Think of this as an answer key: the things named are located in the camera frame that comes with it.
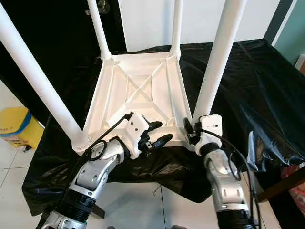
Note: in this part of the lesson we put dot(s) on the white plastic table top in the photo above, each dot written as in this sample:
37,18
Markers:
124,114

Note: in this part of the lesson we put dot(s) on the white plastic table leg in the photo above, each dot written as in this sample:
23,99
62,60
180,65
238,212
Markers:
43,81
176,24
219,57
97,28

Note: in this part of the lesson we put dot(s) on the black plastic sheet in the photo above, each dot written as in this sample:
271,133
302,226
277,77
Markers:
257,95

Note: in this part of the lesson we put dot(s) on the white board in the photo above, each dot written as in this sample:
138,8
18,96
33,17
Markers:
147,24

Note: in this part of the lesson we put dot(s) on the yellow bag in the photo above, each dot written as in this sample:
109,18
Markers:
12,119

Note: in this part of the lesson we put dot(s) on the pink plastic bag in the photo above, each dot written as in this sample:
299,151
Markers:
296,191

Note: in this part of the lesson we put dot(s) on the brown wooden cabinet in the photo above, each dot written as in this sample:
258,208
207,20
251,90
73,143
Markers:
301,66

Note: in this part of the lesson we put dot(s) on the black door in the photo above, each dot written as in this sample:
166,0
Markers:
66,28

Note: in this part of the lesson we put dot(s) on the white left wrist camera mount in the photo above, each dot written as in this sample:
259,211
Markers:
136,129

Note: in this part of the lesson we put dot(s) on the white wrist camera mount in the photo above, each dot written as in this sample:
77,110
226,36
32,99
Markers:
136,129
210,125

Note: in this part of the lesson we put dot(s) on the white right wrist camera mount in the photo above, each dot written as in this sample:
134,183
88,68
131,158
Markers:
210,125

